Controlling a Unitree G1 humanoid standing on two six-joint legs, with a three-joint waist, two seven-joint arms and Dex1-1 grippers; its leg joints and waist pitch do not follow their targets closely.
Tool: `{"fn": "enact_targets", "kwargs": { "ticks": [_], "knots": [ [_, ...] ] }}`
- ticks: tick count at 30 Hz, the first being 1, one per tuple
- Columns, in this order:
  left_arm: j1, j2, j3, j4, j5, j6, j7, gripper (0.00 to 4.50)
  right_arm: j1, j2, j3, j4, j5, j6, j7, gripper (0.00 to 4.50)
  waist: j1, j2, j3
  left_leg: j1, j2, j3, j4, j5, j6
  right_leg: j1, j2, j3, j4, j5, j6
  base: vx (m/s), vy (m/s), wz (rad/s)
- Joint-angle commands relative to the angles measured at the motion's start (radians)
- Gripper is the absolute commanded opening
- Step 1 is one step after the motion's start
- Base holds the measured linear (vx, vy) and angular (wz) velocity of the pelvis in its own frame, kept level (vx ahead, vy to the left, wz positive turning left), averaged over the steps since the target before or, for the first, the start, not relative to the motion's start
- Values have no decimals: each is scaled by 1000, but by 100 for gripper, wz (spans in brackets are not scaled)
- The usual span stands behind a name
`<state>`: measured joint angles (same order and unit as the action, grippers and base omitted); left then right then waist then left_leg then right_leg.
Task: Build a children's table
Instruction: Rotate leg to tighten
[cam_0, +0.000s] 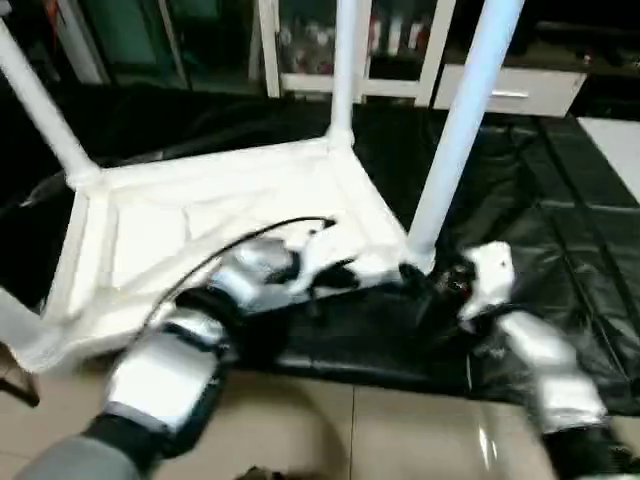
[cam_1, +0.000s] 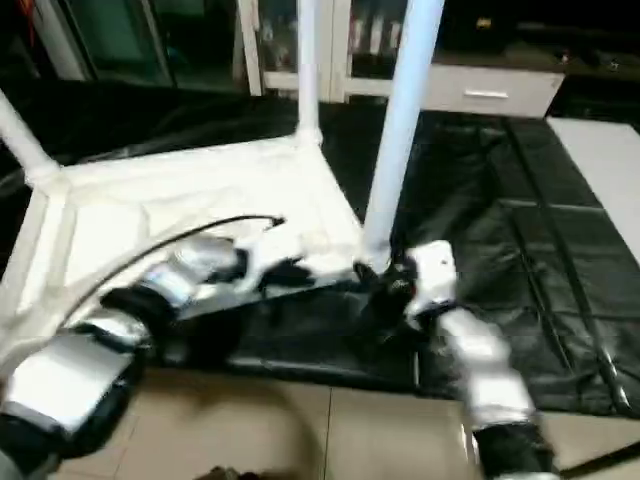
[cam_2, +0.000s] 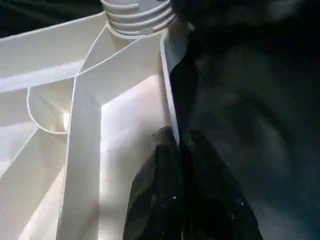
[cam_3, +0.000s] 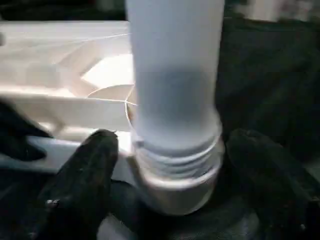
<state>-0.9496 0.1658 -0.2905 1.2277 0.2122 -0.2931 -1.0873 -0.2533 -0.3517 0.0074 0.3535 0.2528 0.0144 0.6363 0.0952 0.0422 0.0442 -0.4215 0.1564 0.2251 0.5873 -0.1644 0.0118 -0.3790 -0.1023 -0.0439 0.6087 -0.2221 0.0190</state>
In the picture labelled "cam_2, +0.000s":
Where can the black work mat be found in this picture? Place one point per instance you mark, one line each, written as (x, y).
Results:
(250, 125)

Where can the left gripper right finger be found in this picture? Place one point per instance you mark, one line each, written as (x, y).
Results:
(215, 207)

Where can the white plastic table top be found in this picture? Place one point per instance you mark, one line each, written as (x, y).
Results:
(37, 50)

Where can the white plastic table leg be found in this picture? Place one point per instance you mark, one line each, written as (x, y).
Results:
(140, 15)

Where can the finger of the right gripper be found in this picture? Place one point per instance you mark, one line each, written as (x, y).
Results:
(212, 15)

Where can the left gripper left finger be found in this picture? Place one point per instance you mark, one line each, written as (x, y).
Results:
(157, 200)

